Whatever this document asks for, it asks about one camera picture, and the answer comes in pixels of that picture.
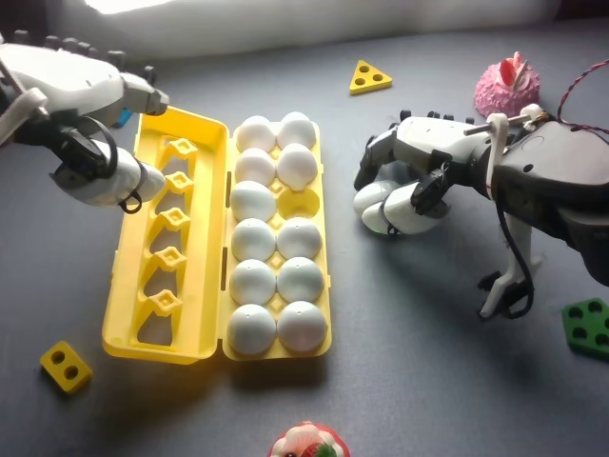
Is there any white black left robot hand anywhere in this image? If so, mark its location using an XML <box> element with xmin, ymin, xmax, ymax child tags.
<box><xmin>0</xmin><ymin>30</ymin><xmax>170</xmax><ymax>213</ymax></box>

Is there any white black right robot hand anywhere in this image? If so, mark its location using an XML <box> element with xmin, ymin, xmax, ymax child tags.
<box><xmin>352</xmin><ymin>109</ymin><xmax>495</xmax><ymax>237</ymax></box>

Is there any yellow egg carton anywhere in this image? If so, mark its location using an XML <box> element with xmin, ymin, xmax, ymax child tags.
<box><xmin>101</xmin><ymin>101</ymin><xmax>334</xmax><ymax>367</ymax></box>

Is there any pink toy cake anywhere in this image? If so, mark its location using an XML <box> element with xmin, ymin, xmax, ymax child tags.
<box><xmin>474</xmin><ymin>50</ymin><xmax>542</xmax><ymax>119</ymax></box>

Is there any yellow triangle three-hole block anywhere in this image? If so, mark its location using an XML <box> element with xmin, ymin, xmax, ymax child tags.
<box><xmin>349</xmin><ymin>59</ymin><xmax>394</xmax><ymax>96</ymax></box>

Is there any grey table cloth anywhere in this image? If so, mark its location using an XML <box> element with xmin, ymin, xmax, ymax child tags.
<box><xmin>0</xmin><ymin>18</ymin><xmax>609</xmax><ymax>457</ymax></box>

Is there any green pentagon holed block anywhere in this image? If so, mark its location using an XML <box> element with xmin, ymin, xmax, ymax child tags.
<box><xmin>560</xmin><ymin>297</ymin><xmax>609</xmax><ymax>362</ymax></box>

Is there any yellow rectangular two-hole block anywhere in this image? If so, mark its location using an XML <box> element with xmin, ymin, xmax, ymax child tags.
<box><xmin>39</xmin><ymin>340</ymin><xmax>93</xmax><ymax>396</ymax></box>

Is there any white red strawberry toy cake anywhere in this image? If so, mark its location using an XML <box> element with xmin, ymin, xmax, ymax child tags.
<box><xmin>268</xmin><ymin>421</ymin><xmax>352</xmax><ymax>457</ymax></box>

